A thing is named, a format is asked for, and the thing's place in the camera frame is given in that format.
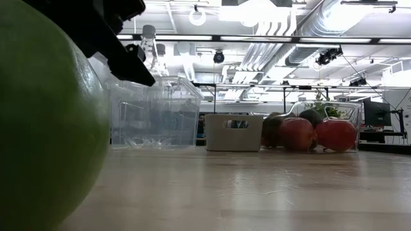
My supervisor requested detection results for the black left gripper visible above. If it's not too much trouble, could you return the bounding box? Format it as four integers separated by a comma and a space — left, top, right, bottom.
22, 0, 156, 87

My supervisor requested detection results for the large clear plastic storage bin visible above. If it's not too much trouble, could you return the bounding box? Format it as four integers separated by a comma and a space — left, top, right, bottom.
107, 75, 205, 150

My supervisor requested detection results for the green apple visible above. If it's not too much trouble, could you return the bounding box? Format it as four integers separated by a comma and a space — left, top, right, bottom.
0, 0, 112, 231

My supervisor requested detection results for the green plant in white pot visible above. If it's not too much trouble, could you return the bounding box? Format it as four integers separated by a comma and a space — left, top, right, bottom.
303, 91, 343, 119

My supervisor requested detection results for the black computer monitor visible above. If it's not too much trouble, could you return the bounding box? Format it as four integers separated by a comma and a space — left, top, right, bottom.
363, 100, 392, 127

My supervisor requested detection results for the white ring lamp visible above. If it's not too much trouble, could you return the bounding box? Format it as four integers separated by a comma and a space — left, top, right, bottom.
188, 8, 207, 27

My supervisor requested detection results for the black background table frame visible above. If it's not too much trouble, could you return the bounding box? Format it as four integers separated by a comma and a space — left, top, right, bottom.
202, 82, 411, 115

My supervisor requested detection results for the black aluminium frame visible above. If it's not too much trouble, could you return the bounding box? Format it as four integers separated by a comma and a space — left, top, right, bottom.
117, 33, 411, 46

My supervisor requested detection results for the light grey handled bin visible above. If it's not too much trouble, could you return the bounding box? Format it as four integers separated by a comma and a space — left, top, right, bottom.
204, 114, 265, 152

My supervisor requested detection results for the silver ventilation duct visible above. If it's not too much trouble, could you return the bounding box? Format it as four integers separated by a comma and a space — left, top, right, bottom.
284, 0, 354, 67

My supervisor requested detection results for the clear plastic handled fruit bin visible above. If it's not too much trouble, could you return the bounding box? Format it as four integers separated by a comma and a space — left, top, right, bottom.
261, 100, 363, 154

